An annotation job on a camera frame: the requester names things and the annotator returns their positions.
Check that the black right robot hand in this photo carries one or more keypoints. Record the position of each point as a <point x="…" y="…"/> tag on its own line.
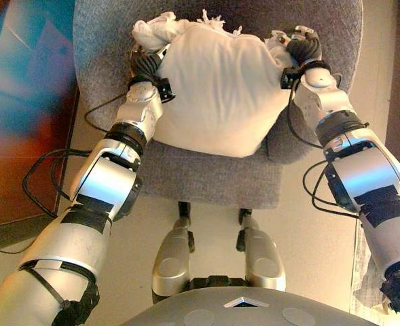
<point x="306" y="45"/>

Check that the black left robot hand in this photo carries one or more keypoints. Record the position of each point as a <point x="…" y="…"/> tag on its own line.
<point x="147" y="66"/>

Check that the white fringed cushion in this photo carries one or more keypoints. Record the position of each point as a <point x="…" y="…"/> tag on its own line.
<point x="220" y="95"/>

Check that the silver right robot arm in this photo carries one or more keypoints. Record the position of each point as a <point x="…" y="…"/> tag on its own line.
<point x="366" y="176"/>

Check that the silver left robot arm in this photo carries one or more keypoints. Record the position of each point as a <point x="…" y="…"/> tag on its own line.
<point x="94" y="183"/>

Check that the grey fabric armchair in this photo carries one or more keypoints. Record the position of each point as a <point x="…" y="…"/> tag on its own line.
<point x="213" y="180"/>

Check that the large colourful display screen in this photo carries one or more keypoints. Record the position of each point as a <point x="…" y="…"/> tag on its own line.
<point x="19" y="102"/>

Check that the silver left robot leg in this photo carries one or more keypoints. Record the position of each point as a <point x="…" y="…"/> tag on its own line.
<point x="172" y="258"/>

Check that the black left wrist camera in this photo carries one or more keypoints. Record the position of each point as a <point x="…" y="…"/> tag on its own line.
<point x="165" y="89"/>

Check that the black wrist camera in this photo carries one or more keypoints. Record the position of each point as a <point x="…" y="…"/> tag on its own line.
<point x="289" y="77"/>
<point x="165" y="89"/>

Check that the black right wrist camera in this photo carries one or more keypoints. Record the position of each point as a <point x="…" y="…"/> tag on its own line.
<point x="289" y="77"/>

